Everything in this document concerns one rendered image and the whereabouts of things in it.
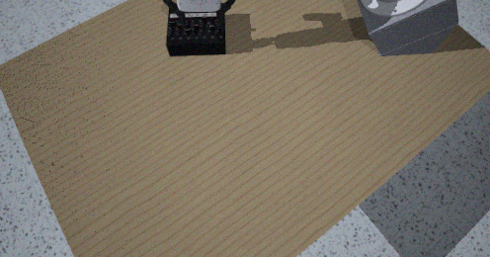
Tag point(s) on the black lighting desk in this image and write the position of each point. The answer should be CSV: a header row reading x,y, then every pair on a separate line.
x,y
201,36

